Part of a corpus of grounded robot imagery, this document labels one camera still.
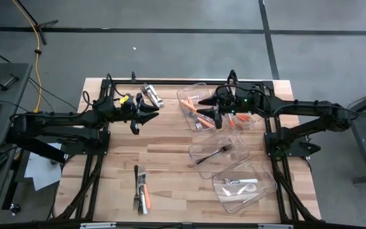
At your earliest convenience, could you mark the black tripod stand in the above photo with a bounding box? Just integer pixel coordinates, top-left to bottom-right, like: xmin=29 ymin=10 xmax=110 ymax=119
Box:
xmin=11 ymin=0 xmax=60 ymax=46

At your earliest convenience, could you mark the black desk leg beam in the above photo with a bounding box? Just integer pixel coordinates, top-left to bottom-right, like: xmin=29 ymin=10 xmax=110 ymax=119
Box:
xmin=4 ymin=126 xmax=68 ymax=163

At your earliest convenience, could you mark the grey office desk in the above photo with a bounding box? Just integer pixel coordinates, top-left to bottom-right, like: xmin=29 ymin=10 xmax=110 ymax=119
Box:
xmin=0 ymin=62 xmax=34 ymax=226

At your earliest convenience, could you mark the clear plastic bin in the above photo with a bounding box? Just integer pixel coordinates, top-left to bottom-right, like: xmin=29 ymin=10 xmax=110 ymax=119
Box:
xmin=212 ymin=160 xmax=278 ymax=214
xmin=187 ymin=133 xmax=251 ymax=179
xmin=176 ymin=81 xmax=226 ymax=133
xmin=212 ymin=80 xmax=268 ymax=141

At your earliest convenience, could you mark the white paper sheet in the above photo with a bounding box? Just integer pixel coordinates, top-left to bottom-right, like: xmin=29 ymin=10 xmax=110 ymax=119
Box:
xmin=24 ymin=142 xmax=64 ymax=191

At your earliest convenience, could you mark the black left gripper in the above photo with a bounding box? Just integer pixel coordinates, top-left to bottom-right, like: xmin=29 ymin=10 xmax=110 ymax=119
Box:
xmin=119 ymin=92 xmax=160 ymax=135

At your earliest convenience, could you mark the silver metal bracket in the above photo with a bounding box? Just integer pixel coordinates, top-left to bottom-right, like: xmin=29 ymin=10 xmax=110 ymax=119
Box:
xmin=257 ymin=223 xmax=294 ymax=229
xmin=79 ymin=222 xmax=117 ymax=229

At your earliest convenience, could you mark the black aluminium table frame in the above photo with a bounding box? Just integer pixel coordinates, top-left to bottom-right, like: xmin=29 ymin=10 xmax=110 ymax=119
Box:
xmin=53 ymin=78 xmax=322 ymax=223

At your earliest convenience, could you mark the yellow cable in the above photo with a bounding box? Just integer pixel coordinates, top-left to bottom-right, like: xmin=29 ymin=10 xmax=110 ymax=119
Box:
xmin=11 ymin=0 xmax=43 ymax=109

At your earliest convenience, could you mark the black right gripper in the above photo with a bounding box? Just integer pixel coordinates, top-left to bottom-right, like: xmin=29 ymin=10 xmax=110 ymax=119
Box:
xmin=196 ymin=85 xmax=252 ymax=130

